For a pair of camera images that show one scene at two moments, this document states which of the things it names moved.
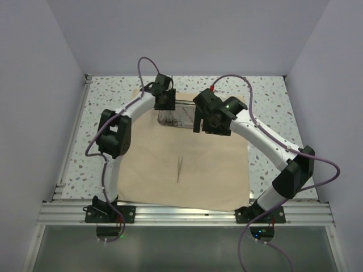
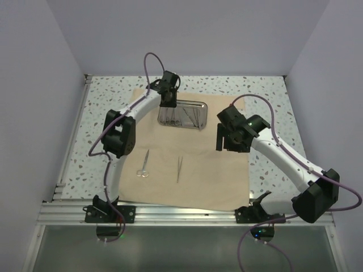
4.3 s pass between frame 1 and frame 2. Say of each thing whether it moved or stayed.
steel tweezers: stayed
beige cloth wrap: stayed
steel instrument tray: stayed
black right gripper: moved
